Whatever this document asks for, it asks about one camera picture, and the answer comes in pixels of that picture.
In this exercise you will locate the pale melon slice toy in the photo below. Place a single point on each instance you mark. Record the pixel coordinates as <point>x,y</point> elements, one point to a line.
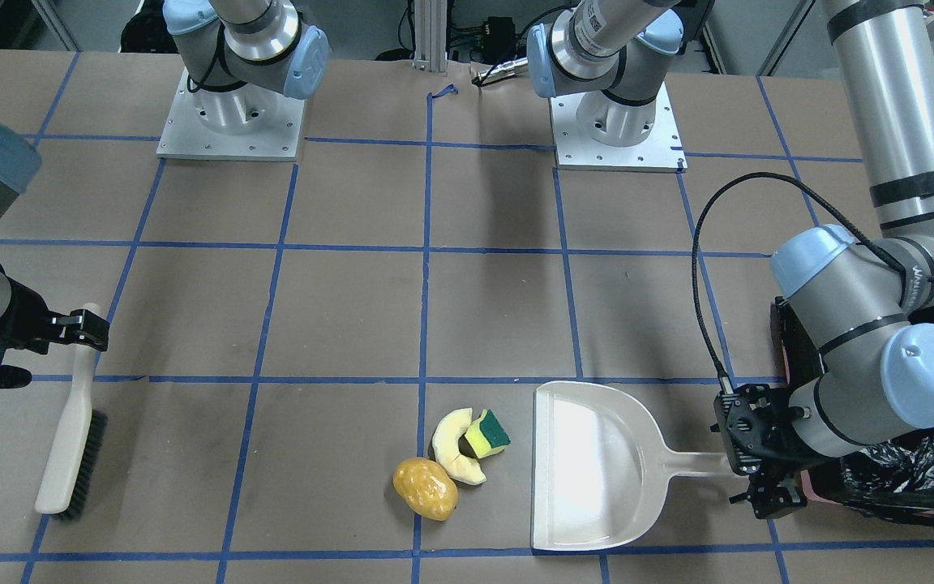
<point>445,443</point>

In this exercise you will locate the cream hand brush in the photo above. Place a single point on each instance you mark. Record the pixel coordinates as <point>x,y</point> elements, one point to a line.
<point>80,430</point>

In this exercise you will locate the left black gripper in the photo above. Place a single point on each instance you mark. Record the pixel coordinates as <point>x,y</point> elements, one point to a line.
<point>769,496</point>

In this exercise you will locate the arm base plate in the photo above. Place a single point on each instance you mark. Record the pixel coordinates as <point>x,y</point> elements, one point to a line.
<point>593,133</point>
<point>247,124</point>

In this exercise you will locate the aluminium frame post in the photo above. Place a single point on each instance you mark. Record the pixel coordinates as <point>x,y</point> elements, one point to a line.
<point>430,36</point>

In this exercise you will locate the bin with black bag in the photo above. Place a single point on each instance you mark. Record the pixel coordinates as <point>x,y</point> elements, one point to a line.
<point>892,481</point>

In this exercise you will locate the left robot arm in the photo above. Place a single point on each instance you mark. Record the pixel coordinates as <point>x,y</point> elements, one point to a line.
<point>853,295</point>

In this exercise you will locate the yellow toy potato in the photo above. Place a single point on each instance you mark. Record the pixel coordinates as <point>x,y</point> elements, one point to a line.
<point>426,488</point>

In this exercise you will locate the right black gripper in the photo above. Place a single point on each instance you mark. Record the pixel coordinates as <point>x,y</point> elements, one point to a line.
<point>27,319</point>

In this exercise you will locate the yellow green sponge piece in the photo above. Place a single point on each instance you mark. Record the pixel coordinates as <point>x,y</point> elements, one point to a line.
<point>486,436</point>

